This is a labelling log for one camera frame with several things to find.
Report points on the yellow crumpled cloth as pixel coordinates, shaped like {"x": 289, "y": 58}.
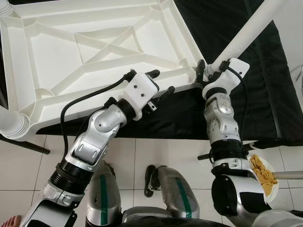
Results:
{"x": 262, "y": 175}

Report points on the black table cloth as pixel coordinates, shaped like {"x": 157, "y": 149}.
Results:
{"x": 246, "y": 109}

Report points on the person's bare foot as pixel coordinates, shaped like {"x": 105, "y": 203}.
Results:
{"x": 12, "y": 221}

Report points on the black robot torso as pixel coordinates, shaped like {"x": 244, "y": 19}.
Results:
{"x": 161, "y": 223}

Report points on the white plastic children table top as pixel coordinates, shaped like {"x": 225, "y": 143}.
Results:
{"x": 57, "y": 61}

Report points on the white round plate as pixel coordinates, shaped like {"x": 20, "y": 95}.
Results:
{"x": 274, "y": 189}

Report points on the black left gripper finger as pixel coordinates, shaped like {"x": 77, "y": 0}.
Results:
{"x": 152, "y": 74}
{"x": 164, "y": 94}

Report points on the black robot foot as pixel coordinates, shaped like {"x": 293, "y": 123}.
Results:
{"x": 112, "y": 171}
{"x": 150, "y": 180}

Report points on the silver robot right leg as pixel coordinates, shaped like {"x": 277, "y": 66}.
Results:
{"x": 180, "y": 193}

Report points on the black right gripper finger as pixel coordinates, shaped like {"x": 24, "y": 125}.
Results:
{"x": 201, "y": 71}

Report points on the black robot right foot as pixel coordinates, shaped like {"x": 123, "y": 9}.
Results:
{"x": 150, "y": 180}

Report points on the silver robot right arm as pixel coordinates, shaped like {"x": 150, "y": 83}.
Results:
{"x": 220, "y": 118}

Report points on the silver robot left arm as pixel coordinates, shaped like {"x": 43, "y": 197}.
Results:
{"x": 94, "y": 137}

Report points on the grey bar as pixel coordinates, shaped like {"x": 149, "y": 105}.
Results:
{"x": 289, "y": 175}

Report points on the black robot left foot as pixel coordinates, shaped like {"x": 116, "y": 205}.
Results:
{"x": 112, "y": 171}

